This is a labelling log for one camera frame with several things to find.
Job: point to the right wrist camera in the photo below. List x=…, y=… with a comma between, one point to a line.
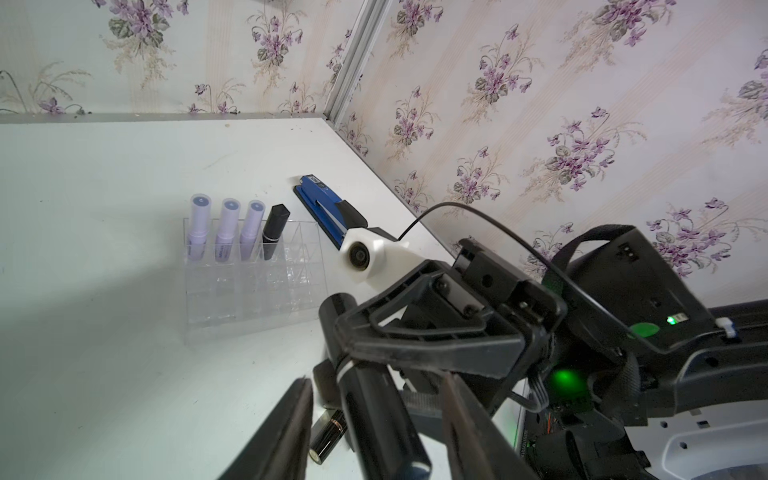
x=366, y=256

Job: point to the black lipstick gold band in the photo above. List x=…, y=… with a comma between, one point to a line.
x=326, y=433

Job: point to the purple lipstick tube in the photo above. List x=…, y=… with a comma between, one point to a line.
x=251, y=227
x=199, y=222
x=227, y=229

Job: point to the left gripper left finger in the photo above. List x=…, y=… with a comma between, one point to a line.
x=279, y=448

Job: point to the blue black stapler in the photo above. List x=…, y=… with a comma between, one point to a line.
x=334, y=215

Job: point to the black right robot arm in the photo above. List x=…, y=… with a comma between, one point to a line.
x=635, y=348

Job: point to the black lipstick silver band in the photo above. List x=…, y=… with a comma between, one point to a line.
x=383, y=436
x=273, y=229

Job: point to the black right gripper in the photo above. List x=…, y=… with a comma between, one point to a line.
x=482, y=318

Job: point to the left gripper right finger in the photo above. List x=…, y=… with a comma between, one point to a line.
x=476, y=448

